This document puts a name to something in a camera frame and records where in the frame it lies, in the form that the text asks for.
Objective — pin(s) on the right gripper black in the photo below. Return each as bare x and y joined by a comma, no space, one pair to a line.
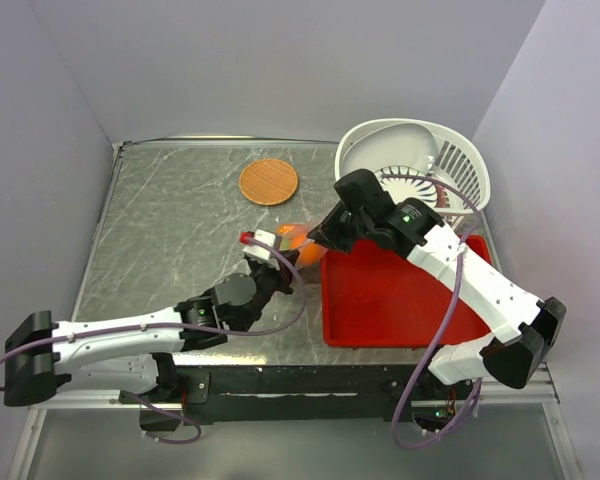
328,231

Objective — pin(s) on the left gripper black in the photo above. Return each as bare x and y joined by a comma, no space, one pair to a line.
281,271

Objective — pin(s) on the orange fruit toy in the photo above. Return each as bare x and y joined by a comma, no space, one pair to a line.
310,253

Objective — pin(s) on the clear zip top bag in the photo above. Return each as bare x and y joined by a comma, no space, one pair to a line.
312,274

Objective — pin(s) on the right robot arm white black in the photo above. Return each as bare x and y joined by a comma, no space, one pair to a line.
523,328

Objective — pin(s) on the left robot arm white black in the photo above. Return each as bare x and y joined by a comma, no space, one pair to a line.
135,354

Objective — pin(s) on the blue striped white plate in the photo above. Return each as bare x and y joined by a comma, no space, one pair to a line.
403,182

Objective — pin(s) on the white oval plate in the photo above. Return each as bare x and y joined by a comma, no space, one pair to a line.
406,144

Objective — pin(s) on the dark red plate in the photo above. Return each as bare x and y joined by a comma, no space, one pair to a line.
441,192

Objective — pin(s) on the white plastic dish rack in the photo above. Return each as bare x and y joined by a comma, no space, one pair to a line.
458,162

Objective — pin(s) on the red plastic tray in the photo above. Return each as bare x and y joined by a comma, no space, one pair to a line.
373,299

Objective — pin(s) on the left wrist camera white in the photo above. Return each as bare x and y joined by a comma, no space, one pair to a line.
260,245

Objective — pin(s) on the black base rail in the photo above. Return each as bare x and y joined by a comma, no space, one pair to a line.
224,393

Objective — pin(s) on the aluminium frame rail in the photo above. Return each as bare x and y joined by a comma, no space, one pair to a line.
541,386

